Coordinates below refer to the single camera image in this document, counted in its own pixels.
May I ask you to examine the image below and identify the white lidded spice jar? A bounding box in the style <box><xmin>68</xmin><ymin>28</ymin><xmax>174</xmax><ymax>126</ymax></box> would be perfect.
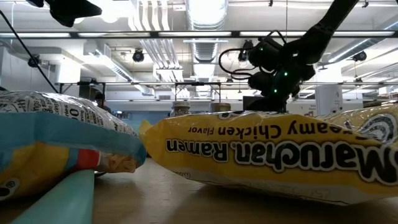
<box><xmin>170</xmin><ymin>100</ymin><xmax>192</xmax><ymax>118</ymax></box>

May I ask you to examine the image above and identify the furikake jar with tan lid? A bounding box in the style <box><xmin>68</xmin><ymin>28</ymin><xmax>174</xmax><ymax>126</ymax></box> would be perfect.
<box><xmin>210</xmin><ymin>102</ymin><xmax>233</xmax><ymax>113</ymax></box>

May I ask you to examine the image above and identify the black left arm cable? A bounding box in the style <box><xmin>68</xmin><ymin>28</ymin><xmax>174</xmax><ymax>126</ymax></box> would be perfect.
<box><xmin>0</xmin><ymin>9</ymin><xmax>60</xmax><ymax>94</ymax></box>

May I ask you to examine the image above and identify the yellow Maruchan ramen packet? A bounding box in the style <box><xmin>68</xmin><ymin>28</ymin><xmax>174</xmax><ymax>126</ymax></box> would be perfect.
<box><xmin>139</xmin><ymin>102</ymin><xmax>398</xmax><ymax>207</ymax></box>

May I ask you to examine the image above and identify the silver ventilation duct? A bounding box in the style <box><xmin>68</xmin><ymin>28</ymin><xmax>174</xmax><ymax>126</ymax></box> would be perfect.
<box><xmin>186</xmin><ymin>0</ymin><xmax>229</xmax><ymax>97</ymax></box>

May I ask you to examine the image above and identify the distant black metal frame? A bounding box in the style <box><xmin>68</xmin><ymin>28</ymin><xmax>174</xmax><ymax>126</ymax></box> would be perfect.
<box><xmin>55</xmin><ymin>80</ymin><xmax>398</xmax><ymax>118</ymax></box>

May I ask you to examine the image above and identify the white column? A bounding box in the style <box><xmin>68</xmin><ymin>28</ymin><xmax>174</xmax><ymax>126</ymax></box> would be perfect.
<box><xmin>315</xmin><ymin>84</ymin><xmax>345</xmax><ymax>116</ymax></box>

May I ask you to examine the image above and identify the black ceiling camera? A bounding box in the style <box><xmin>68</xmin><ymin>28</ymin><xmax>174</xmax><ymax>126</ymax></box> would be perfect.
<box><xmin>353</xmin><ymin>50</ymin><xmax>368</xmax><ymax>62</ymax></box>
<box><xmin>238</xmin><ymin>39</ymin><xmax>254</xmax><ymax>62</ymax></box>
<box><xmin>27</xmin><ymin>54</ymin><xmax>42</xmax><ymax>68</ymax></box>
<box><xmin>132</xmin><ymin>49</ymin><xmax>146</xmax><ymax>63</ymax></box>

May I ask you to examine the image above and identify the light blue ramen packet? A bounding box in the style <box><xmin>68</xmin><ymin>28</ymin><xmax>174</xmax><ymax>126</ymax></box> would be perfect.
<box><xmin>0</xmin><ymin>90</ymin><xmax>147</xmax><ymax>202</ymax></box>

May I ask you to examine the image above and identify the person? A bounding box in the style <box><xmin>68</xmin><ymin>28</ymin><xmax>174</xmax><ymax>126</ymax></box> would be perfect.
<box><xmin>94</xmin><ymin>91</ymin><xmax>112</xmax><ymax>114</ymax></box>

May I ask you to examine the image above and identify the teal handled utensil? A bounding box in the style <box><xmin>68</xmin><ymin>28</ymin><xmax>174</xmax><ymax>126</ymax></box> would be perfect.
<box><xmin>11</xmin><ymin>169</ymin><xmax>96</xmax><ymax>224</ymax></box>

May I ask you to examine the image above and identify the black monitor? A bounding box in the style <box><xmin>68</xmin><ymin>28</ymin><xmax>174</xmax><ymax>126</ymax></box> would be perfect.
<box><xmin>242</xmin><ymin>95</ymin><xmax>261</xmax><ymax>110</ymax></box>

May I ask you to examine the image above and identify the black overhead rail with lights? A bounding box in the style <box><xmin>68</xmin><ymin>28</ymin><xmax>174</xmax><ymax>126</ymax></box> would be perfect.
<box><xmin>0</xmin><ymin>30</ymin><xmax>398</xmax><ymax>39</ymax></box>

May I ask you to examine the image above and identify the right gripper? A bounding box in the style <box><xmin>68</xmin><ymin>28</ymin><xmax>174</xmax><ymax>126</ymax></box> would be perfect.
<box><xmin>247</xmin><ymin>40</ymin><xmax>315</xmax><ymax>113</ymax></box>

